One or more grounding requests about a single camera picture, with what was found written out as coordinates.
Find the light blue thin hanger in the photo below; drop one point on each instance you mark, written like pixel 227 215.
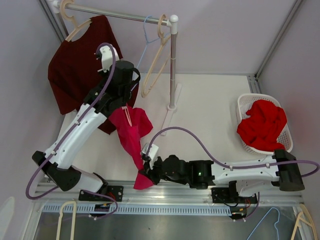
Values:
pixel 147 41

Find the white t shirt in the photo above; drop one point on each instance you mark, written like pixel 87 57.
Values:
pixel 244 109

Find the beige hanger bottom right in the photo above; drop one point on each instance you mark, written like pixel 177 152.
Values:
pixel 304 224

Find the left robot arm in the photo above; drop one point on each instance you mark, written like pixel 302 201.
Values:
pixel 57 161

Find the red t shirt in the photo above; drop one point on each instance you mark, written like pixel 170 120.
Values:
pixel 263 126

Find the aluminium frame rail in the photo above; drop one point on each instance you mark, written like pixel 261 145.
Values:
pixel 169 193

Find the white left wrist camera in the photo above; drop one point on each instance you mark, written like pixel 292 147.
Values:
pixel 104 54

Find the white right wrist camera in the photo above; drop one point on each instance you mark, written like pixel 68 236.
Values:
pixel 149 152

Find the magenta pink t shirt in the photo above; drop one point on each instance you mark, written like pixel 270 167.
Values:
pixel 130 136

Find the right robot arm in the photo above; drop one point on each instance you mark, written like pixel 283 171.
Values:
pixel 277 170

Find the blue hanger bottom right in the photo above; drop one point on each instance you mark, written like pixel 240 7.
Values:
pixel 269 224

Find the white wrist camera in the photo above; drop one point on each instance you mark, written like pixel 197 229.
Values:
pixel 149 152
pixel 104 54

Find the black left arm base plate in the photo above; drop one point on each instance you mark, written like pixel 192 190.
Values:
pixel 112 191

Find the dark maroon t shirt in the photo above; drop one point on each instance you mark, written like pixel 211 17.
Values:
pixel 73 70

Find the aluminium corner frame post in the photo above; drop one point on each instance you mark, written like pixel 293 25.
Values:
pixel 279 35

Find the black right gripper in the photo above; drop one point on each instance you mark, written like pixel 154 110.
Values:
pixel 150 172

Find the white slotted cable duct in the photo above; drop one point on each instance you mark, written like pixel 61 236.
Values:
pixel 139 209

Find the beige wooden hanger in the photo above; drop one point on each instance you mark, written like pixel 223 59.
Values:
pixel 164 39

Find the pink thin hanger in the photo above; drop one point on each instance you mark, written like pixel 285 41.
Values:
pixel 127 114

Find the silver clothes rack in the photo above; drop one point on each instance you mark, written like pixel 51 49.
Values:
pixel 167 30

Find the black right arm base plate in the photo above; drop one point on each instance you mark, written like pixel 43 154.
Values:
pixel 223 195

